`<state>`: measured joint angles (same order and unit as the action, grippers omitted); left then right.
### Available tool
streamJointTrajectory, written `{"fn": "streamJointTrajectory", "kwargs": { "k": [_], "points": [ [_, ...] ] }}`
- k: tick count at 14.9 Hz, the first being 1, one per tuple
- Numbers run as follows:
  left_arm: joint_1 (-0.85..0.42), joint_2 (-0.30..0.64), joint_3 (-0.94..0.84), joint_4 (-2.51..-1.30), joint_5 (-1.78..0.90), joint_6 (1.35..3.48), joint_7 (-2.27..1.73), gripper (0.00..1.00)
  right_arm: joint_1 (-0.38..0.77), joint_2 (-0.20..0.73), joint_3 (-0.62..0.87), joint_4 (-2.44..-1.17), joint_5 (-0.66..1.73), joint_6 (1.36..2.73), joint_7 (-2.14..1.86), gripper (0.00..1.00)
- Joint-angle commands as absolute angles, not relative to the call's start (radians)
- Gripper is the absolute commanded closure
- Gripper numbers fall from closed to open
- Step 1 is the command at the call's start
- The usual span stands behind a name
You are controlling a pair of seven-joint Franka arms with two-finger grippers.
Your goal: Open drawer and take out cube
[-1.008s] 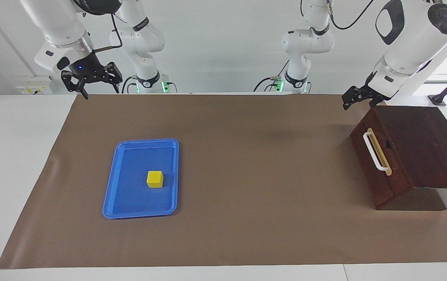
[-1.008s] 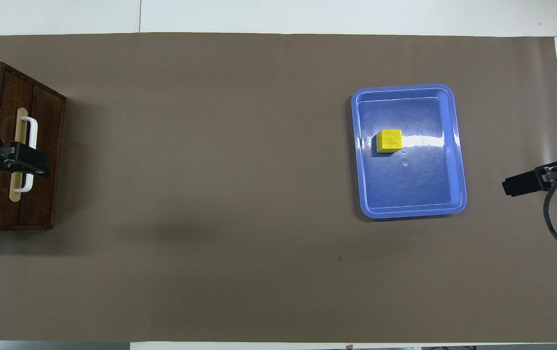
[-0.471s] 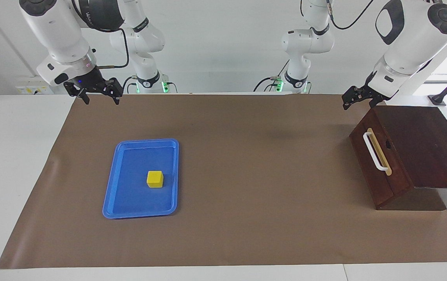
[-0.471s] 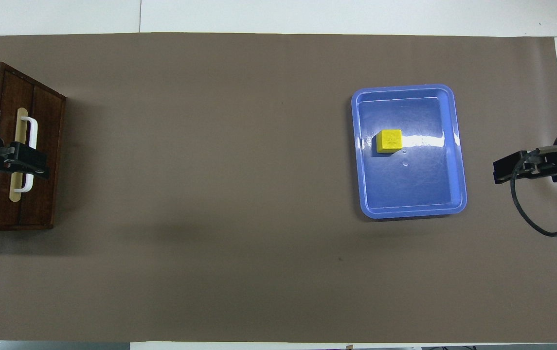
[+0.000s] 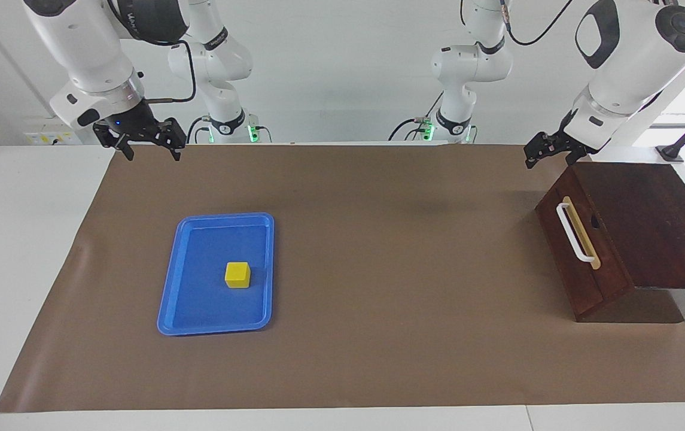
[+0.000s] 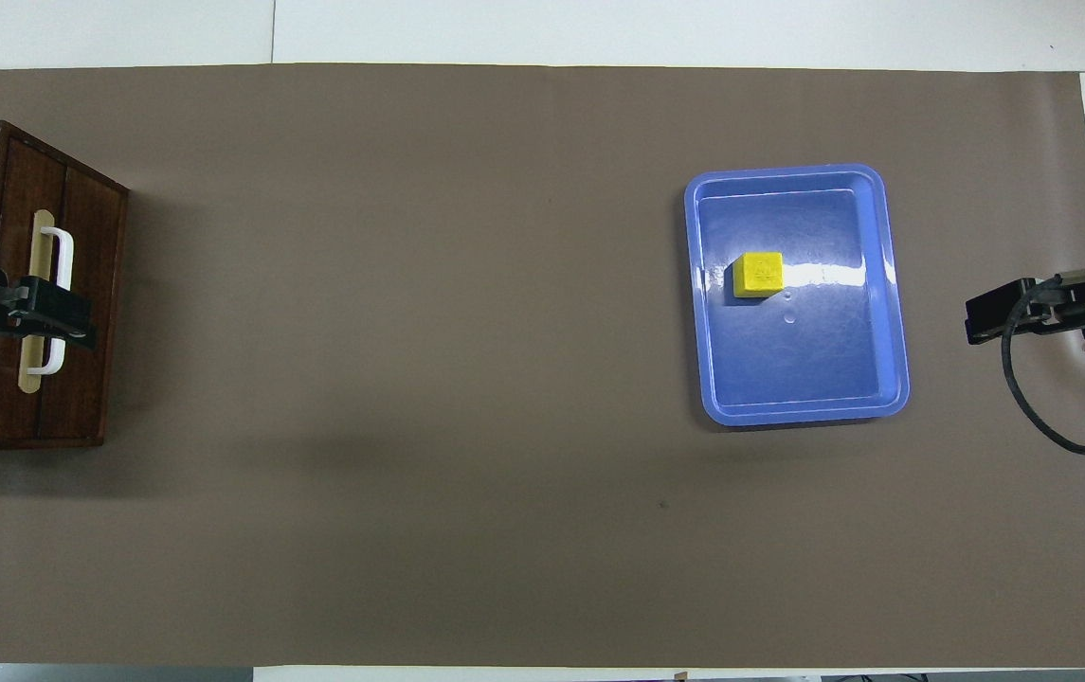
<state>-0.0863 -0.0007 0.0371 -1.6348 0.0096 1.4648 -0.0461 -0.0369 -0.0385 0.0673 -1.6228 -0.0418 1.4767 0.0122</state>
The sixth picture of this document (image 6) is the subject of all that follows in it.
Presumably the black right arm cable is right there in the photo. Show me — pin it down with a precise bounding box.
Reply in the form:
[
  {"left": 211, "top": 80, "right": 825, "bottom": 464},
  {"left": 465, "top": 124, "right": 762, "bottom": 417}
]
[{"left": 1001, "top": 265, "right": 1085, "bottom": 457}]

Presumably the yellow cube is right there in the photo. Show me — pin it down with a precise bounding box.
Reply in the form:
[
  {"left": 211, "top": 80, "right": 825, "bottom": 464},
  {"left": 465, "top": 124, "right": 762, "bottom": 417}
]
[{"left": 730, "top": 251, "right": 785, "bottom": 300}]

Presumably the blue plastic tray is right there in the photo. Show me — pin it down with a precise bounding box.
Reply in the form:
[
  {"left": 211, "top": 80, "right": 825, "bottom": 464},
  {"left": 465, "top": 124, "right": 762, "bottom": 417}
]
[{"left": 684, "top": 164, "right": 911, "bottom": 427}]

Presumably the wooden drawer with white handle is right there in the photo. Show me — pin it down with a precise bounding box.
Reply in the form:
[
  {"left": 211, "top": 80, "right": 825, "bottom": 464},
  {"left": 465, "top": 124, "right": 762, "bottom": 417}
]
[{"left": 0, "top": 123, "right": 129, "bottom": 448}]

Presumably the brown paper table mat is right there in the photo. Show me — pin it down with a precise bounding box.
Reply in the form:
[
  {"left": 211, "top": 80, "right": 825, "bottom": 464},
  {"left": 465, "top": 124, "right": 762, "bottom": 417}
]
[{"left": 0, "top": 63, "right": 1085, "bottom": 669}]

